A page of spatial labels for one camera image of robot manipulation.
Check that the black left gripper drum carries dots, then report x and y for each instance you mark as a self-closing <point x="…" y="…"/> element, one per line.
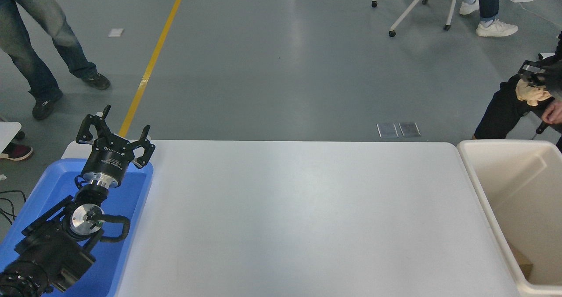
<point x="108" y="161"/>

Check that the person's hand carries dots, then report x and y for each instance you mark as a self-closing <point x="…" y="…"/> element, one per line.
<point x="554" y="112"/>

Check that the white paper scrap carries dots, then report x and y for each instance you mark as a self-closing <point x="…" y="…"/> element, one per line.
<point x="116" y="32"/>

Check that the tan paper ball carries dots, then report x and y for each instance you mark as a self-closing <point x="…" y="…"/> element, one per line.
<point x="532" y="94"/>

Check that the person in black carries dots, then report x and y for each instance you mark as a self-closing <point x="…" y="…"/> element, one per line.
<point x="500" y="112"/>

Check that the standing person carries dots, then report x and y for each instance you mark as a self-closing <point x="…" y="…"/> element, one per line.
<point x="26" y="47"/>

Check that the person's dark red shoe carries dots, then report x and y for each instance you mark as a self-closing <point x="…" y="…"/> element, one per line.
<point x="15" y="152"/>

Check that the large pale bin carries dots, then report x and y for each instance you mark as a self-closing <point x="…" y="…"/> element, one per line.
<point x="527" y="191"/>

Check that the blue plastic tray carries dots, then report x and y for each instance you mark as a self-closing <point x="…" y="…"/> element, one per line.
<point x="127" y="196"/>

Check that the grey metal floor plate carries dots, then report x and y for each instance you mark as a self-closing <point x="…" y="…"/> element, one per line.
<point x="387" y="130"/>
<point x="409" y="129"/>

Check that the small white table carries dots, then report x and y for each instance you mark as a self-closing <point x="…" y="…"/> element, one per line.
<point x="6" y="132"/>

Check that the seated person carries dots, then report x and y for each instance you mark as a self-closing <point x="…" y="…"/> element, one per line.
<point x="489" y="7"/>

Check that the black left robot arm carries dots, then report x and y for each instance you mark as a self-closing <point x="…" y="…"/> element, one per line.
<point x="48" y="248"/>

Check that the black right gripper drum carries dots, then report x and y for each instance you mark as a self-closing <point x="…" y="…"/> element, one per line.
<point x="554" y="73"/>

